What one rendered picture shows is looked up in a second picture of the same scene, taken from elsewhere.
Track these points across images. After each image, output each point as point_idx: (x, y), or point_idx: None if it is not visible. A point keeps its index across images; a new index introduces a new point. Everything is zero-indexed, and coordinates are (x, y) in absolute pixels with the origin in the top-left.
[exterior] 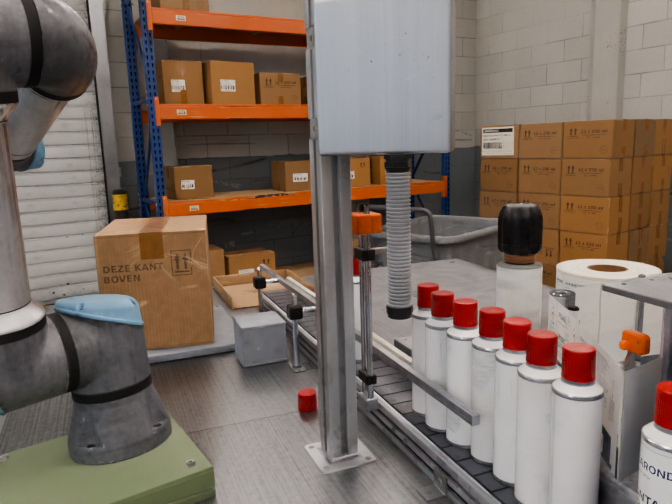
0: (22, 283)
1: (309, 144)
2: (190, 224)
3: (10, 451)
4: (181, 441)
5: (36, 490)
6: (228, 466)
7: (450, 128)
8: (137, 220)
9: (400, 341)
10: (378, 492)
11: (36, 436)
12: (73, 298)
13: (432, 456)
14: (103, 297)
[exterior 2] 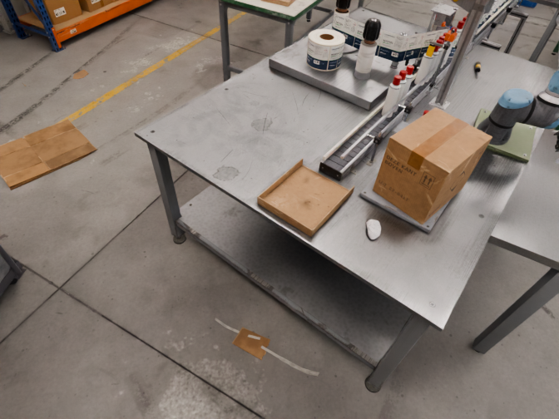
0: None
1: (482, 13)
2: (429, 120)
3: (519, 164)
4: (480, 120)
5: (521, 135)
6: (467, 118)
7: None
8: (441, 155)
9: (373, 100)
10: None
11: (509, 165)
12: (526, 98)
13: (435, 81)
14: (516, 94)
